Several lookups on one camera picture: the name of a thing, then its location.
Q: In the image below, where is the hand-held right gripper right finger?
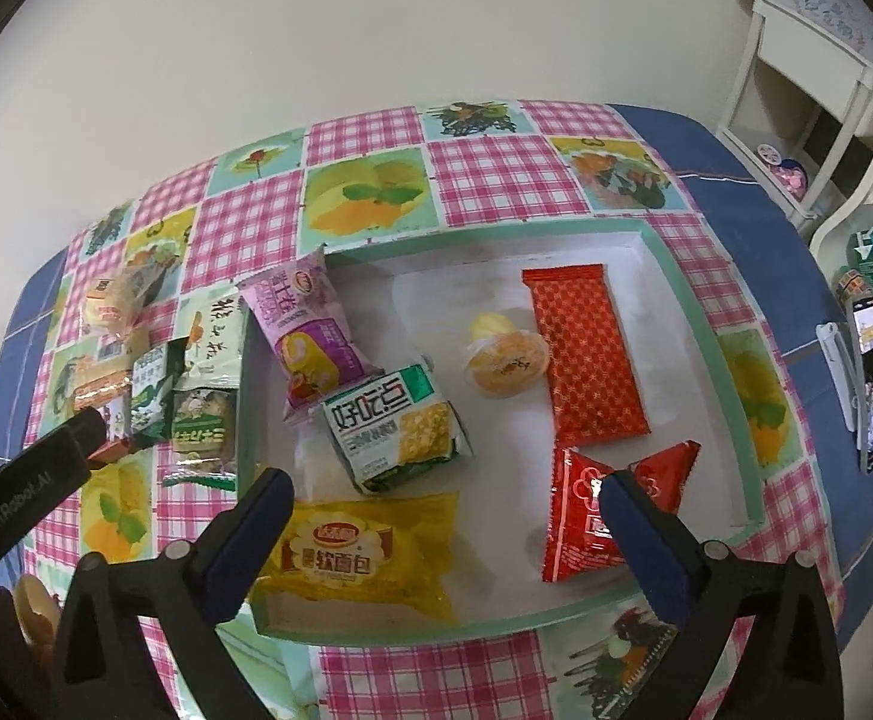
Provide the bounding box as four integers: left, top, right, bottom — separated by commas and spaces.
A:
599, 469, 847, 720

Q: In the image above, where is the clear round pastry packet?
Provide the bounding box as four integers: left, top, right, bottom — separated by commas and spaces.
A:
80, 259, 175, 338

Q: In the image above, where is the blue bed sheet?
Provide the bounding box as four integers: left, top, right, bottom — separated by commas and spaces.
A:
0, 101, 873, 653

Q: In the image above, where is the orange label pastry packet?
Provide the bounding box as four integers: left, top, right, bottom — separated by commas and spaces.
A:
68, 356, 137, 417

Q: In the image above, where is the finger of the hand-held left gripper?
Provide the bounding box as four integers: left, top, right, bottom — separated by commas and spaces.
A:
57, 408, 109, 477

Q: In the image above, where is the purple snack packet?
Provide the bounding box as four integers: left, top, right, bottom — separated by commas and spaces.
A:
237, 246, 385, 428

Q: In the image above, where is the white curved furniture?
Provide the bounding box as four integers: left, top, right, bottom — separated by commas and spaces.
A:
807, 67, 873, 293

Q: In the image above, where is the clear yellow cake packet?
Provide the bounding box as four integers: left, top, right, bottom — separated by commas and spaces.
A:
464, 311, 550, 400

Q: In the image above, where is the green white pea packet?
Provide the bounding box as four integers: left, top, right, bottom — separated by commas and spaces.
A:
130, 341, 186, 445

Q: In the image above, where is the pink checked printed tablecloth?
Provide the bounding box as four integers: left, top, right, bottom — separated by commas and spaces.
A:
20, 97, 873, 720

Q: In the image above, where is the pink round object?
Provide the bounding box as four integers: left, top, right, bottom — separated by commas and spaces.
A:
755, 142, 811, 197

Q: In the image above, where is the yellow bread packet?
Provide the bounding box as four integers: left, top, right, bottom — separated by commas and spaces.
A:
247, 491, 461, 623

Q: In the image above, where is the white plastic holder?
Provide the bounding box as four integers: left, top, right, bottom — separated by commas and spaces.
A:
815, 321, 861, 432

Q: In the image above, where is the green label round cake packet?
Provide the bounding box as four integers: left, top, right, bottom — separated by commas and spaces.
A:
162, 382, 241, 488

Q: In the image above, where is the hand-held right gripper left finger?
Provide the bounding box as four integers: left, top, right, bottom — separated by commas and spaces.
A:
44, 469, 295, 720

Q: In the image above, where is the green white cracker packet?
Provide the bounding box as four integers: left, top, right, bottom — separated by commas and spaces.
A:
322, 361, 475, 496

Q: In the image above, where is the red patterned long packet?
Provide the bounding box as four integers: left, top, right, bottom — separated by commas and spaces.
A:
521, 264, 651, 449

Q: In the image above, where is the person's left hand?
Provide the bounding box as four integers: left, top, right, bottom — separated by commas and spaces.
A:
14, 574, 62, 650

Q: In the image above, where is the pale green snack packet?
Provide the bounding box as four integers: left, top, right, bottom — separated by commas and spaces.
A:
177, 291, 248, 395

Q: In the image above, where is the red snack packet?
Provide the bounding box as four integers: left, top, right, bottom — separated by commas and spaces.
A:
541, 446, 632, 605
627, 440, 702, 515

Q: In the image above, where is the white side table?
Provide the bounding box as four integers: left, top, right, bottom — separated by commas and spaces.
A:
715, 0, 873, 222

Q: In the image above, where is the teal-rimmed white tray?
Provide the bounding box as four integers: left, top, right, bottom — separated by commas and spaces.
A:
233, 214, 767, 642

